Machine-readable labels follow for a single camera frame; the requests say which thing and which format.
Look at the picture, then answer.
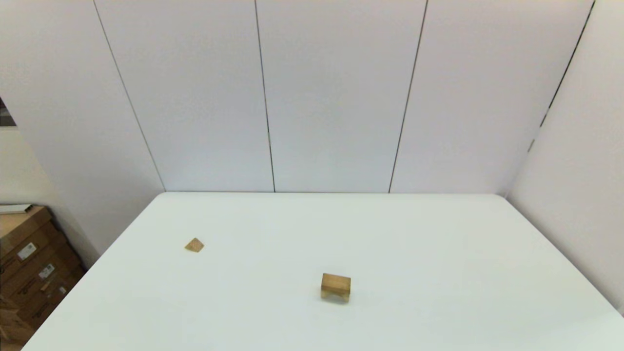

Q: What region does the rectangular wooden building block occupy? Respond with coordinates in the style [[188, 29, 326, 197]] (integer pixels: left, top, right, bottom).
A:
[[321, 273, 351, 292]]

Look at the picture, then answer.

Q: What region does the arched wooden building block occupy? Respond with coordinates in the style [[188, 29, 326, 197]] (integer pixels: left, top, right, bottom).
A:
[[320, 286, 351, 304]]

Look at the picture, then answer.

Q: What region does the brown labelled cardboard box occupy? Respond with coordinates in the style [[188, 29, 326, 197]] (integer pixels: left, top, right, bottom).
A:
[[0, 229, 69, 283], [10, 275, 87, 332], [0, 253, 82, 305]]

